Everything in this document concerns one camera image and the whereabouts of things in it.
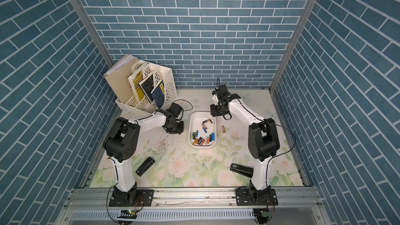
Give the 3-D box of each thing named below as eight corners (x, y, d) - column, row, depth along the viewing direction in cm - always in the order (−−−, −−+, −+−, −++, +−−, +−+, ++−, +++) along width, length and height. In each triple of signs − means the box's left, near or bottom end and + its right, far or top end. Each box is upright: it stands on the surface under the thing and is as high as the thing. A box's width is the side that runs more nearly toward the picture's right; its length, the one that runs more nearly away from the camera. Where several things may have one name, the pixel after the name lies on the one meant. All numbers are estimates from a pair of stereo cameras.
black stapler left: (136, 173, 83) (134, 171, 80) (151, 158, 88) (149, 155, 85) (141, 178, 82) (138, 176, 78) (156, 162, 87) (154, 159, 84)
